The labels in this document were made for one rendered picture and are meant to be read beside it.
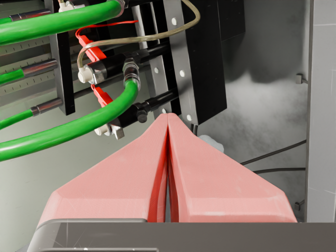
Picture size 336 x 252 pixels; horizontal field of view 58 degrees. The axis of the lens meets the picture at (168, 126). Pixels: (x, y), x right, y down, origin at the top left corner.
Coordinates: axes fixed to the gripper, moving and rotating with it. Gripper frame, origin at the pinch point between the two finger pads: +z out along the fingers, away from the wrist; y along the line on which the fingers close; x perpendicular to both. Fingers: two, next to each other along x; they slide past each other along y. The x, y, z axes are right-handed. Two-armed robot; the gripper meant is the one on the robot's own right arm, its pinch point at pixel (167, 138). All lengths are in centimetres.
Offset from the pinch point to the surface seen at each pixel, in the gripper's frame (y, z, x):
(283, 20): -18.4, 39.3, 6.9
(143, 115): 3.6, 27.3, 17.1
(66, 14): 7.4, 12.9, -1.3
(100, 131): 9.6, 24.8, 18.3
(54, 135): 8.7, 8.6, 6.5
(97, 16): 5.5, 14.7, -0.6
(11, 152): 11.5, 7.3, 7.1
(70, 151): 23, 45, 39
